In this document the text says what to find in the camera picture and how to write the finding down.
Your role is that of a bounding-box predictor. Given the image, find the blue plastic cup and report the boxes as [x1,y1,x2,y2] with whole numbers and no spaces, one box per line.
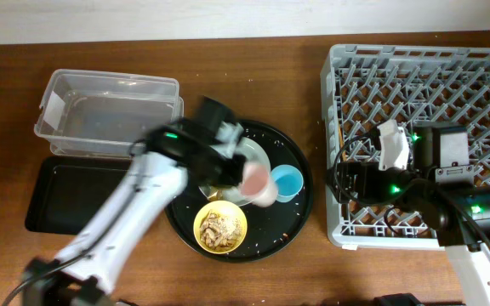
[271,165,304,202]

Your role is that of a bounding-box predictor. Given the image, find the grey plate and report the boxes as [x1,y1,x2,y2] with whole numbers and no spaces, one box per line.
[199,137,271,207]

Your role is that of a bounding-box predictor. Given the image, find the round black serving tray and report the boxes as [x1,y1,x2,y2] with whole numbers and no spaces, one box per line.
[165,120,314,263]

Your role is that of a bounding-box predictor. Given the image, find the black rectangular tray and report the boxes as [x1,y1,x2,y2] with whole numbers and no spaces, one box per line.
[25,156,130,235]

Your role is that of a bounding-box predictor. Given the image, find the brown snack wrapper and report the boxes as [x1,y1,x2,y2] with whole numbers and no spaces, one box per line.
[207,187,223,201]

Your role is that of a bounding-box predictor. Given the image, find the yellow bowl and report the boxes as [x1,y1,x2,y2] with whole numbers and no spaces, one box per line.
[193,201,248,254]

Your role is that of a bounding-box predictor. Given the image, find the food scraps in bowl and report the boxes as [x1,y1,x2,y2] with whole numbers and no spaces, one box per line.
[200,211,242,252]

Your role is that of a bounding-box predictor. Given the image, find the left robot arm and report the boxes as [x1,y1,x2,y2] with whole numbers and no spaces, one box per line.
[4,118,245,305]

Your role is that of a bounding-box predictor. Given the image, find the grey dishwasher rack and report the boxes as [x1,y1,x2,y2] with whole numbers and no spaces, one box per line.
[320,43,490,252]

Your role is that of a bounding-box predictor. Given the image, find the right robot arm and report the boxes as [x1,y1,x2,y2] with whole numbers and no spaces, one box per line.
[327,120,490,305]

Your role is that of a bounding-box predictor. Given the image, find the clear plastic storage bin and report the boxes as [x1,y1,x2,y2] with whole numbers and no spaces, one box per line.
[34,69,184,159]

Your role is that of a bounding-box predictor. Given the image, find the pink plastic cup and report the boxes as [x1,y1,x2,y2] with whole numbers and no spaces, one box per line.
[238,162,278,207]

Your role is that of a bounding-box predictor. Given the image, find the wooden chopstick in rack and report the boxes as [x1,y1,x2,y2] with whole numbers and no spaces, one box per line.
[339,124,347,162]

